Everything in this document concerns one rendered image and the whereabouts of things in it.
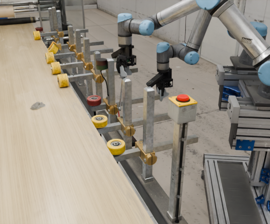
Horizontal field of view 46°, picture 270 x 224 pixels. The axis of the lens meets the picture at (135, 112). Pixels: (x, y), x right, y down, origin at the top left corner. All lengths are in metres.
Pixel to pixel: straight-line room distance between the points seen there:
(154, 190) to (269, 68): 0.71
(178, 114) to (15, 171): 0.67
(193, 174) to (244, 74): 1.03
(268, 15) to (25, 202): 3.87
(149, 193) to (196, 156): 1.55
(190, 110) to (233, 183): 1.38
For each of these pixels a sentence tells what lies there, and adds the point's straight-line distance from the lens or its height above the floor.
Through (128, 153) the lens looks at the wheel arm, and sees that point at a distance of 1.43.
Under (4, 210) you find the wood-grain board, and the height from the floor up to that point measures 0.90.
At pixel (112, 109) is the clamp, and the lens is 1.79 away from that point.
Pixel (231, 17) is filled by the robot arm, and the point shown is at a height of 1.41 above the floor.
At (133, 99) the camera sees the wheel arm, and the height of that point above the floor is 0.86.
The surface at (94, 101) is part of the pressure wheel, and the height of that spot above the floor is 0.90.
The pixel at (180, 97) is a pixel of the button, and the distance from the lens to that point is 1.04.
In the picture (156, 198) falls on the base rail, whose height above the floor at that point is 0.70.
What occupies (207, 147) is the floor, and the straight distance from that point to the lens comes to 3.09.
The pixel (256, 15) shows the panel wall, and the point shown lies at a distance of 4.63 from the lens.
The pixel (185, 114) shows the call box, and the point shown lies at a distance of 1.04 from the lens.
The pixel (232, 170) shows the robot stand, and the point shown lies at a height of 0.21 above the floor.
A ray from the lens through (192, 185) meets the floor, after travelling 2.62.
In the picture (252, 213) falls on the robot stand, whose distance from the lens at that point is 2.19.
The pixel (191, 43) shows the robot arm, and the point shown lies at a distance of 1.80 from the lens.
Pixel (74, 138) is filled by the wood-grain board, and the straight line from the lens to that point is 1.46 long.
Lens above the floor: 1.66
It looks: 27 degrees down
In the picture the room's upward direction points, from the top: straight up
